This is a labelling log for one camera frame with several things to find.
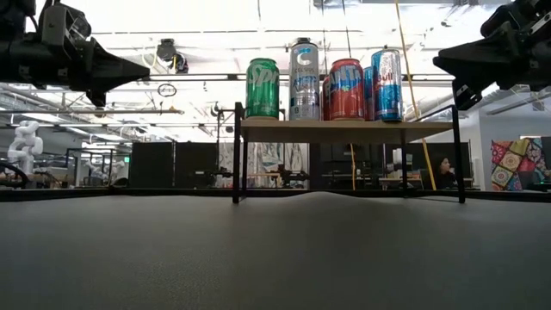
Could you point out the small black ceiling device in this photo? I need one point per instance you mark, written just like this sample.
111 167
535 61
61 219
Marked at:
214 111

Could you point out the black table frame rail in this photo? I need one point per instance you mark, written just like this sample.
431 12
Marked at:
172 192

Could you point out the black partition panel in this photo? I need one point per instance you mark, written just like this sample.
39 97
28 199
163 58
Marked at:
150 165
196 165

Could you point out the green Sprite can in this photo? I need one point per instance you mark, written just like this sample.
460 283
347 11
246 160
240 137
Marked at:
262 94

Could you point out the background wooden desk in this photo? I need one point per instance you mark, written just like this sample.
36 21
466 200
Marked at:
404 178

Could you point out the person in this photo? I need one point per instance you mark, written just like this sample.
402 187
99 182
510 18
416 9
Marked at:
443 176

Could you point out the wooden shelf with black frame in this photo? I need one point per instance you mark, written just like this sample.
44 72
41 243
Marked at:
344 131

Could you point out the silver Celsius Arctic Vibe can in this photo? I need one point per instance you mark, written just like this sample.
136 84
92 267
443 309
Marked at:
305 94

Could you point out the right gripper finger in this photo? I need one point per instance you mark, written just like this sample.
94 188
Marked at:
482 64
467 97

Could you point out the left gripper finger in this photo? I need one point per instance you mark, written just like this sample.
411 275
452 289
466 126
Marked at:
97 98
112 69

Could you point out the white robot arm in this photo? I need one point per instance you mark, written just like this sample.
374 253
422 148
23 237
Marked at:
25 146

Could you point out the colourful patchwork quilt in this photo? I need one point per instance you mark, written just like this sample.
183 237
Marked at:
516 165

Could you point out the blue silver Red Bull can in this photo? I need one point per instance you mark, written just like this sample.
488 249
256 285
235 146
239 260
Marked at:
368 99
387 94

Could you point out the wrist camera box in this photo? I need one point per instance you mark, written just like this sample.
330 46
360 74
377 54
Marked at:
499 21
64 23

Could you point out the white patterned hanging cloth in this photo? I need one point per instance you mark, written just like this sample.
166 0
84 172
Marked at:
271 161

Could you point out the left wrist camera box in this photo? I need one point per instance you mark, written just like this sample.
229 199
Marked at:
64 23

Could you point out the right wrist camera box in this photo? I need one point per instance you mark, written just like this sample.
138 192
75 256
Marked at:
499 21

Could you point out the black ceiling-mounted device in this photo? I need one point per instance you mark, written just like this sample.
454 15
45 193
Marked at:
167 49

